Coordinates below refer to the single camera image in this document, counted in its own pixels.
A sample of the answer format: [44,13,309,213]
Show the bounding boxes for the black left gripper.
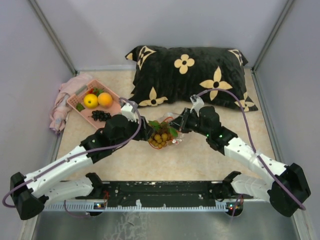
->
[112,113,156,150]

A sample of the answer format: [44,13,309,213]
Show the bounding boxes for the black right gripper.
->
[167,107,210,137]

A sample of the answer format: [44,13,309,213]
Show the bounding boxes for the clear zip bag orange zipper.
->
[148,112,184,150]

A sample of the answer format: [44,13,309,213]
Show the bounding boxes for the brown longan bunch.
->
[148,116,179,150]

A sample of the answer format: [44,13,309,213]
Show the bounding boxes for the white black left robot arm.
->
[9,114,154,221]

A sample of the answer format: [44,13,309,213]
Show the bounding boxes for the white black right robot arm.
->
[169,106,311,217]

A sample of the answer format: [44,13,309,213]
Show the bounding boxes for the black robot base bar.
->
[76,178,239,208]

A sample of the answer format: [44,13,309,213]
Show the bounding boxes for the dark grape bunch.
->
[90,110,112,122]

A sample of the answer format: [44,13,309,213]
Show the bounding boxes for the orange peach fruit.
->
[97,92,113,108]

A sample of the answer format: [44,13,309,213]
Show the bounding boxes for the yellow lemon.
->
[83,94,99,109]

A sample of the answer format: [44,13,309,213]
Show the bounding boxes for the red cherry sprig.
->
[88,87,104,97]

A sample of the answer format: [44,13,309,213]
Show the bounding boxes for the black pillow cream flowers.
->
[125,45,258,112]

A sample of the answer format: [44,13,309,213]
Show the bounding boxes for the pink cloth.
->
[49,73,93,134]

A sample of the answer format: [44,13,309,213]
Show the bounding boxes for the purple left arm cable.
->
[2,97,142,220]

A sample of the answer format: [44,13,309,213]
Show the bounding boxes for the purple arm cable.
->
[2,97,142,220]
[196,88,306,211]

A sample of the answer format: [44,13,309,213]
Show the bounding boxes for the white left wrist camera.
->
[121,101,138,122]

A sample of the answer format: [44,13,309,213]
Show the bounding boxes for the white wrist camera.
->
[121,101,138,122]
[190,94,205,115]

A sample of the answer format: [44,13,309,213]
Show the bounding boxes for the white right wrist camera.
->
[190,94,205,115]

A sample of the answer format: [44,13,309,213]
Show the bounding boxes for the white slotted cable duct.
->
[42,201,245,213]

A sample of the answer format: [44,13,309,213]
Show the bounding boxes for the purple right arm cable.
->
[196,88,306,211]

